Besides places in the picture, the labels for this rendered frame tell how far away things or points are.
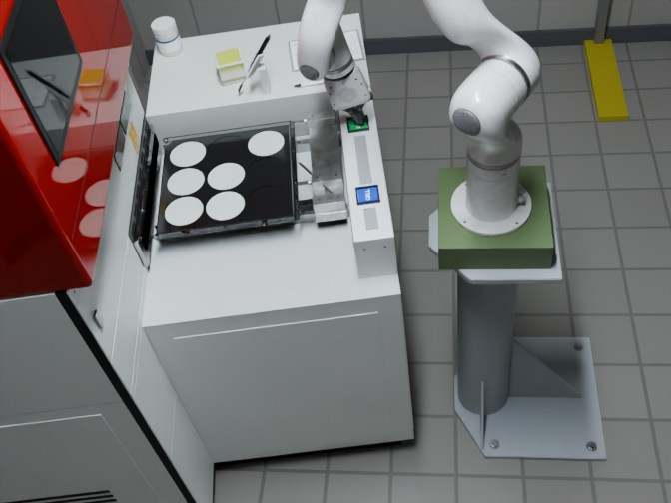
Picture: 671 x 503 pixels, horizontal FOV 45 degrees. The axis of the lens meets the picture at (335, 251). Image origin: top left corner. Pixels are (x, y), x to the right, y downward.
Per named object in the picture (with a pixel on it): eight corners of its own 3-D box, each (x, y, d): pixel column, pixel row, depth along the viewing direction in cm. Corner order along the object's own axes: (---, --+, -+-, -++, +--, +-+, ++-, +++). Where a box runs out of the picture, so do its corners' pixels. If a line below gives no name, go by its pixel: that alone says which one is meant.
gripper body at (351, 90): (319, 82, 193) (334, 116, 201) (359, 69, 191) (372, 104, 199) (317, 63, 198) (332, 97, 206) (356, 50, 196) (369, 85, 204)
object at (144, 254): (143, 267, 201) (131, 243, 194) (156, 149, 229) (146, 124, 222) (150, 266, 201) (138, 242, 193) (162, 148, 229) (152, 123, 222)
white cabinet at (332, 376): (220, 475, 254) (142, 328, 192) (225, 247, 317) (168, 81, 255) (420, 451, 251) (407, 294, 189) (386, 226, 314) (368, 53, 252)
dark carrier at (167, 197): (157, 234, 201) (157, 233, 201) (167, 142, 223) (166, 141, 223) (293, 216, 200) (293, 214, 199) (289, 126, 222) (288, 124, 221)
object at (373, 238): (359, 279, 193) (353, 242, 183) (341, 130, 229) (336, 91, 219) (397, 274, 193) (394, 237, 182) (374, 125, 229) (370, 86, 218)
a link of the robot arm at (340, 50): (342, 74, 188) (356, 47, 193) (324, 28, 179) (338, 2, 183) (312, 73, 192) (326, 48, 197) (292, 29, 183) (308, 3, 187)
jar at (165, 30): (159, 59, 238) (149, 31, 230) (161, 44, 242) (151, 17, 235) (182, 55, 237) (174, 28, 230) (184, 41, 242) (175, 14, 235)
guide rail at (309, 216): (160, 242, 209) (157, 234, 207) (161, 236, 211) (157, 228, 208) (349, 217, 207) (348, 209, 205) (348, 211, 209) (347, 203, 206)
